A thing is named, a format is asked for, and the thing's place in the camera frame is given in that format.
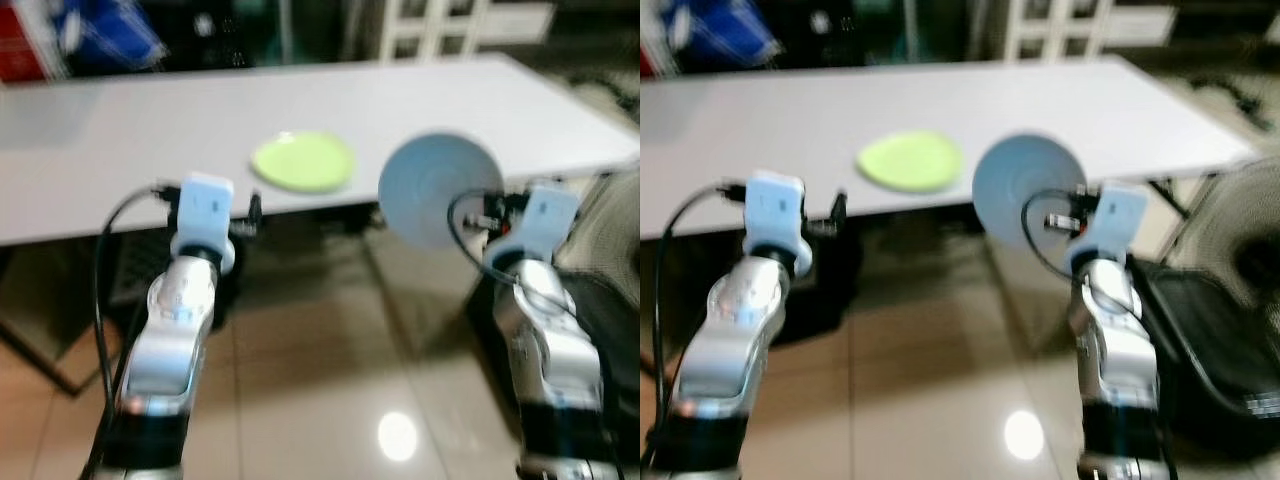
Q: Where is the blue-grey plate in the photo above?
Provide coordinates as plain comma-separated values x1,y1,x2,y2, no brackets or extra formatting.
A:
972,132,1089,252
378,131,504,252

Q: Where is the light green plate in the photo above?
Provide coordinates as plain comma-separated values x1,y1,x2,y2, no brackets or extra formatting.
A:
250,131,357,194
856,131,964,194

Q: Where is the white glass-door cabinet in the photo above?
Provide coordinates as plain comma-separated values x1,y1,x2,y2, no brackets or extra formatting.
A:
375,0,556,63
1000,0,1176,61

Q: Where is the blue bag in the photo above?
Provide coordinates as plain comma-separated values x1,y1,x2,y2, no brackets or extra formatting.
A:
50,0,166,73
665,0,781,71

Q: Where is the red box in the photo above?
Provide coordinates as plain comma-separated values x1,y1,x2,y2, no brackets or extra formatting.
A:
640,0,667,79
0,0,66,83

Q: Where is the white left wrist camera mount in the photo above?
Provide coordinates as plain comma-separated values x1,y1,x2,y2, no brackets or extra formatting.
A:
743,170,813,276
170,173,238,273

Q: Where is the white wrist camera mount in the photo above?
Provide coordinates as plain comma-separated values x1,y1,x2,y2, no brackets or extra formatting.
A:
170,173,238,273
1065,185,1149,279
483,185,581,286
743,170,813,276

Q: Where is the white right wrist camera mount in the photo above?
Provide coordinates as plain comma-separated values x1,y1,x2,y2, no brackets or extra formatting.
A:
483,185,581,286
1065,185,1149,279

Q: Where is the floor fan with wire grille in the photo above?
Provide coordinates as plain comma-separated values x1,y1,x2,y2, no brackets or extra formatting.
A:
1165,155,1280,301
580,170,641,293

